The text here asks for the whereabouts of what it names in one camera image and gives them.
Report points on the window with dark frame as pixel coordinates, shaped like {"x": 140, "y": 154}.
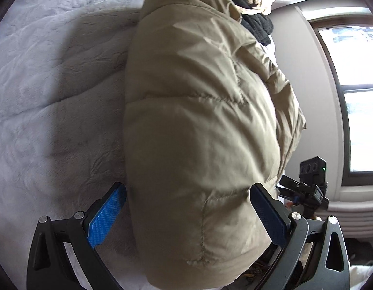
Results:
{"x": 348, "y": 46}

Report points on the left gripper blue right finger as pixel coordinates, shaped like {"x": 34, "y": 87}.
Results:
{"x": 312, "y": 254}

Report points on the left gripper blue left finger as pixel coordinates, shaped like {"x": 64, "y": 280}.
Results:
{"x": 49, "y": 266}

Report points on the beige puffer jacket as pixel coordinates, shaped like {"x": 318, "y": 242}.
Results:
{"x": 207, "y": 116}

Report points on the black hooded garment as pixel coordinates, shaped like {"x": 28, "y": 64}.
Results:
{"x": 258, "y": 24}

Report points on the grey plush bed blanket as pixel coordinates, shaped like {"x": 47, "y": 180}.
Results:
{"x": 62, "y": 65}

